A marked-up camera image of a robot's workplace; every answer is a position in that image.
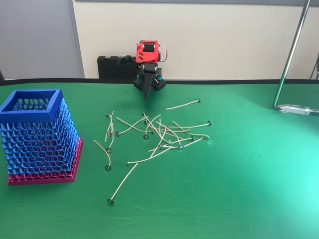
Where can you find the cream candle wick metal base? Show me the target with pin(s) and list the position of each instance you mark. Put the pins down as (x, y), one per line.
(144, 114)
(169, 142)
(198, 100)
(107, 114)
(161, 146)
(208, 137)
(181, 147)
(108, 150)
(151, 131)
(110, 201)
(145, 136)
(108, 133)
(209, 122)
(117, 134)
(145, 122)
(107, 167)
(188, 130)
(192, 137)
(129, 163)

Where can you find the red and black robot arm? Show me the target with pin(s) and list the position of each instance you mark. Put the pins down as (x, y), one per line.
(147, 56)

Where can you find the blue and magenta lattice basket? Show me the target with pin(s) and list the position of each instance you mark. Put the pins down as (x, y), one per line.
(25, 116)

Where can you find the black clamp knob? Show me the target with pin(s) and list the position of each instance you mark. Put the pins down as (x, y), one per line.
(159, 72)

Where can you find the black plastic tool case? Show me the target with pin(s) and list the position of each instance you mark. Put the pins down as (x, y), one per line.
(109, 69)

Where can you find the green cloth with black rim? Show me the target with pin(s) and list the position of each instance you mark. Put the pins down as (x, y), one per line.
(224, 186)

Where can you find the chrome stand pole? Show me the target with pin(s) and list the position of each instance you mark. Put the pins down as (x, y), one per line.
(290, 57)

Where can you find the silver stand clamp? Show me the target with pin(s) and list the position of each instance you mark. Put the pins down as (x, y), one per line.
(296, 109)

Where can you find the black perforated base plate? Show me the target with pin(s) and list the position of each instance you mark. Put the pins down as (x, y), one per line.
(162, 83)

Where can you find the dark chair frame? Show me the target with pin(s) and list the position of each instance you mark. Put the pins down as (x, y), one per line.
(318, 59)

